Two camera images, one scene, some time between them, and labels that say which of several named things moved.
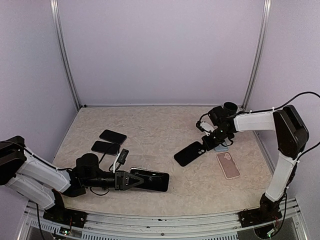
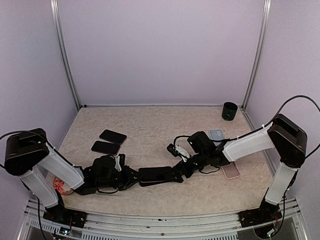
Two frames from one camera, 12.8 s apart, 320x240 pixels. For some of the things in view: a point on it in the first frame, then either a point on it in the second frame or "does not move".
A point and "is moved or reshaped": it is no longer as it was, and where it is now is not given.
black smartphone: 112,136 does not move
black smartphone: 189,153 is moved or reshaped
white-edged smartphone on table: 229,167 does not move
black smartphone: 105,147 does not move
